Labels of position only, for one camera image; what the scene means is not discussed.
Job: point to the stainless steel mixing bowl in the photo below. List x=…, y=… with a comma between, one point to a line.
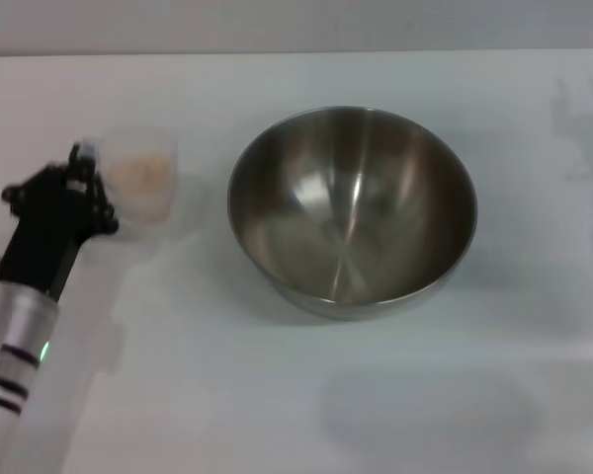
x=351, y=217

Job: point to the left robot arm silver white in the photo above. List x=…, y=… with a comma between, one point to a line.
x=15, y=336

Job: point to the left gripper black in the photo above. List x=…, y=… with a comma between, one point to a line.
x=44, y=247

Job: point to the white rice grains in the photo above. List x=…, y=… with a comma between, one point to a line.
x=141, y=180

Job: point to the clear plastic measuring cup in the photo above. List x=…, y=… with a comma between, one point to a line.
x=143, y=197

